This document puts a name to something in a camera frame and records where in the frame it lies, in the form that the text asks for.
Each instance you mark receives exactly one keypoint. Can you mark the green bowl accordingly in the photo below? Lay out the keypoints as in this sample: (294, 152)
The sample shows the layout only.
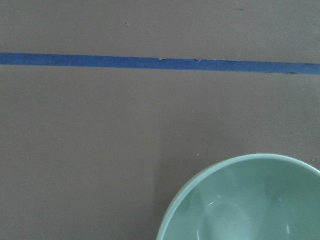
(250, 197)

